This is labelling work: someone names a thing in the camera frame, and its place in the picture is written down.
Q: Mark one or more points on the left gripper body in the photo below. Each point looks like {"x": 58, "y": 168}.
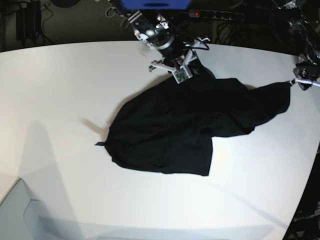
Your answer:
{"x": 307, "y": 72}

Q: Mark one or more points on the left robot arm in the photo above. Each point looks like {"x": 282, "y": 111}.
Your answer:
{"x": 304, "y": 17}

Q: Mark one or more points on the black box on floor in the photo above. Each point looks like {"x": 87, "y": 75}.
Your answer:
{"x": 28, "y": 21}

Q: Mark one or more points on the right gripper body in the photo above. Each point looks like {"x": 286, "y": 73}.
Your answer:
{"x": 176, "y": 53}

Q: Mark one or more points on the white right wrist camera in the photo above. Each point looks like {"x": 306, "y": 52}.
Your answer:
{"x": 182, "y": 74}

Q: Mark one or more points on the black t-shirt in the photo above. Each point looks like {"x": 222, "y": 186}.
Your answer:
{"x": 169, "y": 127}

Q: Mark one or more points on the black power strip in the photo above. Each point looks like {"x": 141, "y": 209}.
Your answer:
{"x": 210, "y": 15}

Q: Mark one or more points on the blue box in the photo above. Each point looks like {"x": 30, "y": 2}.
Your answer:
{"x": 156, "y": 4}

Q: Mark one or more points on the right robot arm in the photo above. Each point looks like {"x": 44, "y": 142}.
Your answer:
{"x": 154, "y": 29}

